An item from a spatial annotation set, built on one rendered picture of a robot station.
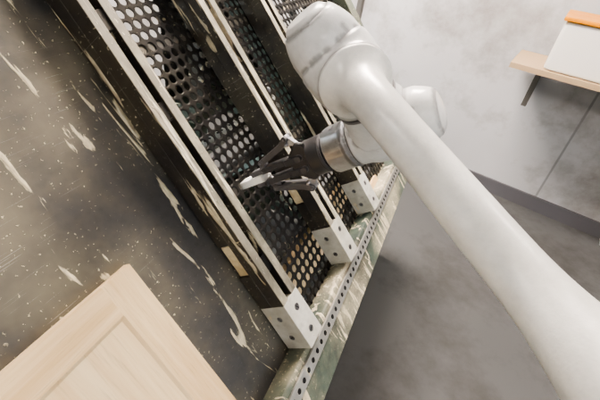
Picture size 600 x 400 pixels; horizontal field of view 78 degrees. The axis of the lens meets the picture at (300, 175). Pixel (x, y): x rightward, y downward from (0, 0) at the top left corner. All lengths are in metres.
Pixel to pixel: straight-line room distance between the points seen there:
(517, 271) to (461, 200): 0.08
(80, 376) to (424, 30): 3.08
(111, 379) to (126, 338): 0.06
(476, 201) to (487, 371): 1.89
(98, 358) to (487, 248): 0.55
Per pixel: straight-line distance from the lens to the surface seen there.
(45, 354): 0.65
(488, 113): 3.30
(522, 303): 0.40
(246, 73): 0.97
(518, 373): 2.34
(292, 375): 0.90
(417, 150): 0.41
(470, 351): 2.28
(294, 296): 0.87
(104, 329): 0.67
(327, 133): 0.66
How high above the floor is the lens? 1.71
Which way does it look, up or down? 34 degrees down
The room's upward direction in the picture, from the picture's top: 8 degrees clockwise
